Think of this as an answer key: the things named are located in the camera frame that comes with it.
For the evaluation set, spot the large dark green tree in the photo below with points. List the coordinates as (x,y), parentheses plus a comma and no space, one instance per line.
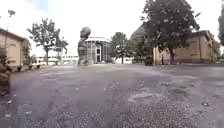
(170,23)

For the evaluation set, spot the dark statue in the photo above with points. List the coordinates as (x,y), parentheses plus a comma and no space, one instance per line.
(83,46)

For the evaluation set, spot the street lamp pole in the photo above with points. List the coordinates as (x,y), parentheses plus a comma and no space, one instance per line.
(7,30)

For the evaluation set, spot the small tree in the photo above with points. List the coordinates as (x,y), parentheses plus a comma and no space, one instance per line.
(120,45)
(142,51)

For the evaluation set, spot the beige building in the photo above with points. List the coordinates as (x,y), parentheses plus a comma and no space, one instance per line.
(13,50)
(190,50)

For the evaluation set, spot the bushes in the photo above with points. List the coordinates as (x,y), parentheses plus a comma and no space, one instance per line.
(5,71)

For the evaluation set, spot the building with grey roof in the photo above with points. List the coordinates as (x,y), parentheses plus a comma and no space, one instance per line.
(138,33)

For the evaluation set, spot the slim tree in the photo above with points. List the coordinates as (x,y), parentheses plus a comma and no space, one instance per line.
(45,35)

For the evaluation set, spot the white round building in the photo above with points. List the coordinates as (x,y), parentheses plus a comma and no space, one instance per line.
(100,50)

